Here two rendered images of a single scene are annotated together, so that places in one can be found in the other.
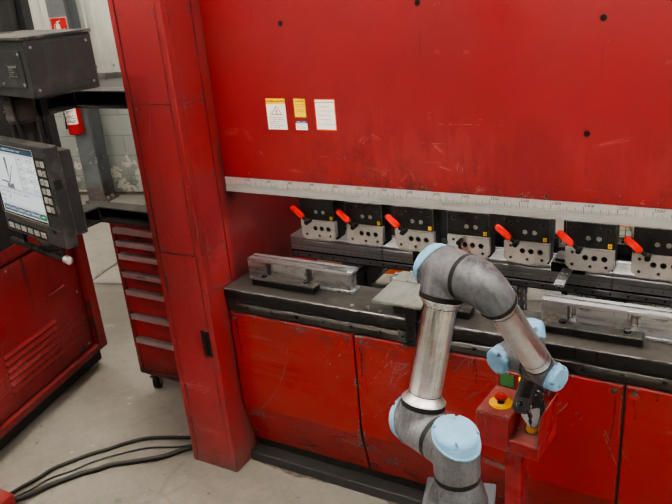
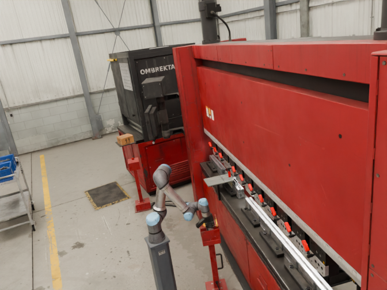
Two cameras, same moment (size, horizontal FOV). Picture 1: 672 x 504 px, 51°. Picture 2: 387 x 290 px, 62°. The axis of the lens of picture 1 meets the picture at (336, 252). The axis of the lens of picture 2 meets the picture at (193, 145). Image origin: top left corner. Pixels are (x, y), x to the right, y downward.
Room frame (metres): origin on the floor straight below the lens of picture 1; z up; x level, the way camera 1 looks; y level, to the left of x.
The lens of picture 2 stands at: (0.16, -2.37, 2.40)
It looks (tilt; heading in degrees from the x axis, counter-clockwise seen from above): 19 degrees down; 49
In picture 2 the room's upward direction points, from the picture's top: 8 degrees counter-clockwise
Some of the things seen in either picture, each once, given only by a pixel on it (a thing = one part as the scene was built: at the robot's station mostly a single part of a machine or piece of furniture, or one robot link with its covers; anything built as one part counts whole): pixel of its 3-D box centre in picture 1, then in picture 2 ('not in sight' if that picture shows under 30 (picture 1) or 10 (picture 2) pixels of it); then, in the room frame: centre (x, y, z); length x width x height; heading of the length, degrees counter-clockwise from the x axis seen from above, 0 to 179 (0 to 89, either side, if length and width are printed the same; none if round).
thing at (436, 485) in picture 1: (457, 487); (155, 233); (1.43, -0.25, 0.82); 0.15 x 0.15 x 0.10
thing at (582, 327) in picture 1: (594, 332); (250, 216); (2.03, -0.82, 0.89); 0.30 x 0.05 x 0.03; 59
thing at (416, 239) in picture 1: (418, 225); (229, 159); (2.40, -0.30, 1.18); 0.15 x 0.09 x 0.17; 59
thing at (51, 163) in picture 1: (39, 187); (153, 121); (2.49, 1.05, 1.42); 0.45 x 0.12 x 0.36; 47
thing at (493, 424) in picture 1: (516, 413); (209, 229); (1.82, -0.51, 0.75); 0.20 x 0.16 x 0.18; 53
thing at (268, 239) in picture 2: not in sight; (270, 243); (1.83, -1.16, 0.89); 0.30 x 0.05 x 0.03; 59
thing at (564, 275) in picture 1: (566, 269); not in sight; (2.28, -0.81, 1.01); 0.26 x 0.12 x 0.05; 149
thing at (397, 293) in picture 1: (411, 289); (217, 180); (2.26, -0.25, 1.00); 0.26 x 0.18 x 0.01; 149
